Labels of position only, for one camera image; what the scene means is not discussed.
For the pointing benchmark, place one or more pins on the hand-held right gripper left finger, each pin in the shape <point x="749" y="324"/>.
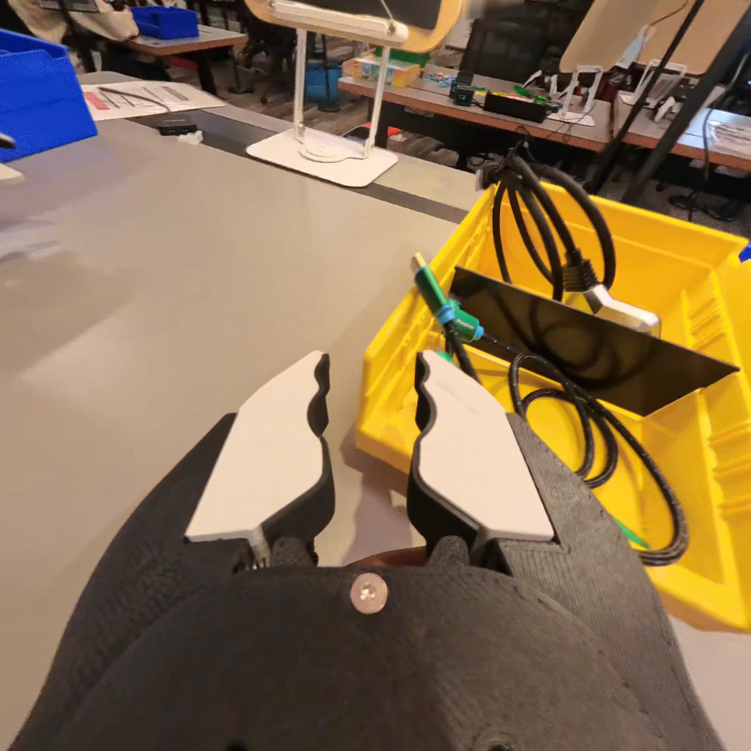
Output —
<point x="264" y="457"/>

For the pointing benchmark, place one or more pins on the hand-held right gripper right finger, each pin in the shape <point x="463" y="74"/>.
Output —
<point x="475" y="463"/>

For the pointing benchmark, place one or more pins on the yellow plastic bin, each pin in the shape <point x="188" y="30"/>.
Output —
<point x="710" y="422"/>

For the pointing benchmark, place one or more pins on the dark grey usb hub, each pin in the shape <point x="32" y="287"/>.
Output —
<point x="176" y="128"/>

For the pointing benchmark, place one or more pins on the beige bag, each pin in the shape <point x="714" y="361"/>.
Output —
<point x="88" y="20"/>

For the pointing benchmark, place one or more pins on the laminated paper sheet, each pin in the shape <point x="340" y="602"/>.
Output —
<point x="146" y="100"/>

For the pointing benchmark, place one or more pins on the black bin divider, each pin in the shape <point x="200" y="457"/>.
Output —
<point x="586" y="352"/>

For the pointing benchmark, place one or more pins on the grey desk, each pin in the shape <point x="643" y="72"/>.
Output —
<point x="193" y="42"/>

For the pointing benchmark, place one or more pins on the desk lamp with wooden rim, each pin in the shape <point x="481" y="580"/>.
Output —
<point x="352" y="167"/>
<point x="604" y="35"/>

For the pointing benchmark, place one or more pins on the blue waste bin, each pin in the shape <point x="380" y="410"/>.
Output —
<point x="322" y="85"/>

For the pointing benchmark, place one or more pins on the wooden desk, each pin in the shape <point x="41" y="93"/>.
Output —
<point x="586" y="132"/>

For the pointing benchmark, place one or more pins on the black box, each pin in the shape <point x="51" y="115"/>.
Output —
<point x="516" y="107"/>

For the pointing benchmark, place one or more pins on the small black display clock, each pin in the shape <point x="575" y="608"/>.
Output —
<point x="467" y="95"/>

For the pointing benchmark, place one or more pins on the green toy blocks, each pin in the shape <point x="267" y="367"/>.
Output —
<point x="540" y="97"/>

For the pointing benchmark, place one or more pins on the colourful toy box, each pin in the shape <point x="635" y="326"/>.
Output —
<point x="381" y="71"/>

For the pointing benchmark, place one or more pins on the colourful toy blocks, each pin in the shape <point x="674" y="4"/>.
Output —
<point x="437" y="76"/>

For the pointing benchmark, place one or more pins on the black light stand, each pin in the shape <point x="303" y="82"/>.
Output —
<point x="680" y="117"/>

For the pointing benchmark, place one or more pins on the black office chair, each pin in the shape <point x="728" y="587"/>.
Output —
<point x="510" y="50"/>

